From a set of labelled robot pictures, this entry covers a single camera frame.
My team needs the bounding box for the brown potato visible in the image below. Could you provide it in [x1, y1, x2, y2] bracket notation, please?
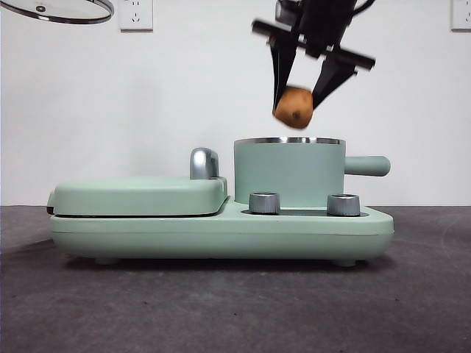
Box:
[272, 85, 314, 130]

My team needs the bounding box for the glass pot lid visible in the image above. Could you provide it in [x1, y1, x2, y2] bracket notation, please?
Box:
[0, 0, 114, 26]

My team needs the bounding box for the mint green steamer pot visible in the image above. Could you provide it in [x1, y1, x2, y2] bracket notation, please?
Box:
[233, 135, 392, 207]

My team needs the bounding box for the silver control knob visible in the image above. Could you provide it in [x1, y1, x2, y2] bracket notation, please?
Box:
[326, 193, 361, 217]
[248, 191, 280, 215]

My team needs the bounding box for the mint green breakfast machine base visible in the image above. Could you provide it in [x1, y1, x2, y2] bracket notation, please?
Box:
[49, 196, 394, 266]

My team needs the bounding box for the mint green griddle cover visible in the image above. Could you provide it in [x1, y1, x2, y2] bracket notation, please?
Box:
[46, 176, 229, 218]

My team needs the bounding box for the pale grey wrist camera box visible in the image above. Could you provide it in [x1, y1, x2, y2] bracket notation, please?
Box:
[275, 0, 307, 24]

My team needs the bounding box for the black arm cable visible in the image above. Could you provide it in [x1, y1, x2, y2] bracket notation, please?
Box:
[351, 0, 372, 18]

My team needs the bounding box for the chrome griddle cover handle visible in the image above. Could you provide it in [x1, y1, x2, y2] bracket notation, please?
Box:
[188, 147, 222, 181]

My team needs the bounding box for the white wall socket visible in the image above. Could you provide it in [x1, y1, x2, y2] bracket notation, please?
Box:
[118, 0, 154, 32]
[450, 0, 471, 32]

